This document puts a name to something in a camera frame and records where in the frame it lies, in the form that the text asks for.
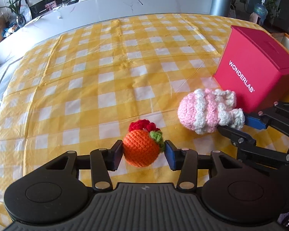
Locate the red square box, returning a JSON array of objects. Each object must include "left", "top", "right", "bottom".
[{"left": 214, "top": 26, "right": 289, "bottom": 113}]

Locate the yellow checkered tablecloth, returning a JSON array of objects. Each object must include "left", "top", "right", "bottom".
[{"left": 0, "top": 13, "right": 289, "bottom": 226}]

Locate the green plant in vase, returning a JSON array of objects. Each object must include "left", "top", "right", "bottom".
[{"left": 1, "top": 0, "right": 26, "bottom": 28}]

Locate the pink white crochet pad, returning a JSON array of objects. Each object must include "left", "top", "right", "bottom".
[{"left": 177, "top": 89, "right": 245, "bottom": 135}]

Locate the grey metal trash can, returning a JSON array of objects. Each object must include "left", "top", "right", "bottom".
[{"left": 210, "top": 0, "right": 232, "bottom": 17}]

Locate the blue water jug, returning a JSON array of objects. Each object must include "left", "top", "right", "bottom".
[{"left": 253, "top": 0, "right": 268, "bottom": 24}]

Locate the orange crochet fruit toy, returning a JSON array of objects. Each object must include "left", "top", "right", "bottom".
[{"left": 123, "top": 119, "right": 165, "bottom": 167}]

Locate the white marble tv bench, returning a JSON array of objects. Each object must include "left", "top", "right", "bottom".
[{"left": 0, "top": 0, "right": 212, "bottom": 65}]

